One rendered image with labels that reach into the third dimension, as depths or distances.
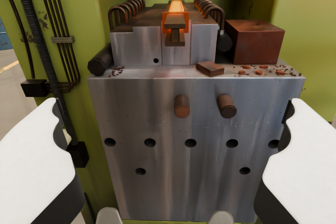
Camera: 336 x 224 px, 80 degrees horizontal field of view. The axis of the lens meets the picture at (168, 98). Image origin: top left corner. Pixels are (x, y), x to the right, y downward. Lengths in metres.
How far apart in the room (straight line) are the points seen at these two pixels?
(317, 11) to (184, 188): 0.53
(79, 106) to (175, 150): 0.36
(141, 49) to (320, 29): 0.44
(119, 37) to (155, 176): 0.32
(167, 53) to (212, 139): 0.20
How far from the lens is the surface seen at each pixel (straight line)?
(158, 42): 0.39
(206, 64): 0.38
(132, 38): 0.40
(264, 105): 0.41
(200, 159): 0.47
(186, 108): 0.33
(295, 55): 0.63
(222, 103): 0.35
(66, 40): 0.59
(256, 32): 0.41
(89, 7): 0.56
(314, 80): 0.69
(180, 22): 0.29
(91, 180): 0.92
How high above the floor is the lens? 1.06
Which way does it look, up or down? 30 degrees down
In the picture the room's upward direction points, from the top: 1 degrees counter-clockwise
